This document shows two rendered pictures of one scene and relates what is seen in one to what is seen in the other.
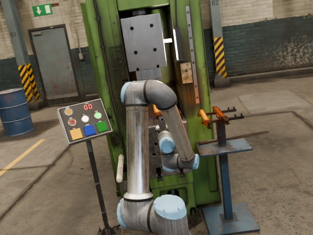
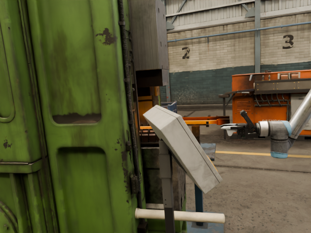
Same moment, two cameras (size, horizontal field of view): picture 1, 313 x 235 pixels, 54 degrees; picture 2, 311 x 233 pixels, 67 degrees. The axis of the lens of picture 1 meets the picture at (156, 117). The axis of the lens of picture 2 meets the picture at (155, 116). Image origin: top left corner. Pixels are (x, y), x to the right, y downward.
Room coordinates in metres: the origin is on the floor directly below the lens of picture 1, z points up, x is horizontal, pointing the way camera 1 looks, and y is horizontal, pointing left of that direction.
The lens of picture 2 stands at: (2.12, 1.44, 1.32)
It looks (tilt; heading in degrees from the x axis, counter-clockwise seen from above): 9 degrees down; 285
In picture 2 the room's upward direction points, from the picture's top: 4 degrees counter-clockwise
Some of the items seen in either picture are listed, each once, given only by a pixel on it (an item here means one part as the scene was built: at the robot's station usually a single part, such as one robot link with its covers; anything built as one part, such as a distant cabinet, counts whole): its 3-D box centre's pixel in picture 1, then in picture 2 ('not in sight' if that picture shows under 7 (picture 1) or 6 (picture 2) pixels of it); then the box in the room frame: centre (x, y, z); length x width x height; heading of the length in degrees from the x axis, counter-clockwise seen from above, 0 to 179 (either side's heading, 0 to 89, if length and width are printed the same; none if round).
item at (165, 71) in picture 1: (150, 61); not in sight; (2.96, -0.02, 1.37); 0.41 x 0.10 x 0.91; 92
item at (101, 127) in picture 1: (101, 127); not in sight; (2.26, 0.42, 1.01); 0.07 x 0.05 x 0.07; 117
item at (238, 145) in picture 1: (222, 145); (196, 150); (2.31, -0.49, 0.69); 0.40 x 0.30 x 0.02; 89
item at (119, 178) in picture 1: (120, 168); (179, 216); (2.33, 0.35, 0.62); 0.44 x 0.05 x 0.05; 2
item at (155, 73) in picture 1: (147, 72); (132, 79); (2.64, 0.02, 1.32); 0.42 x 0.20 x 0.10; 2
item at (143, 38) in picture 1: (148, 41); (131, 39); (2.64, -0.03, 1.56); 0.42 x 0.39 x 0.40; 2
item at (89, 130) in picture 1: (89, 130); not in sight; (2.22, 0.51, 1.01); 0.07 x 0.05 x 0.07; 117
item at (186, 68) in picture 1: (186, 72); (156, 84); (2.57, -0.30, 1.27); 0.09 x 0.02 x 0.17; 92
